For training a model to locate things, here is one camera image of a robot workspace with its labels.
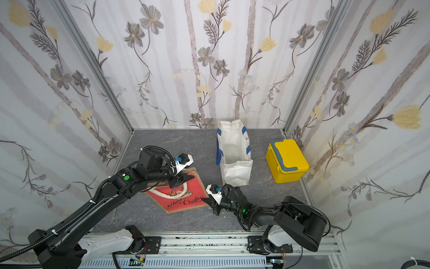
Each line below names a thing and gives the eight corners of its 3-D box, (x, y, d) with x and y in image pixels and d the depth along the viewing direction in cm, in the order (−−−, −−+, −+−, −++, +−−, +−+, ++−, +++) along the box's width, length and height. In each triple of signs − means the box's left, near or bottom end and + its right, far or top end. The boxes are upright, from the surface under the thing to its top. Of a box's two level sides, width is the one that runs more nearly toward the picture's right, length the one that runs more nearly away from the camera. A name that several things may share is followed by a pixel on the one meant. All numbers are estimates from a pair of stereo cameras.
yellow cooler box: (270, 186, 95) (278, 173, 83) (263, 154, 110) (269, 139, 98) (300, 186, 95) (312, 173, 83) (289, 154, 110) (298, 139, 98)
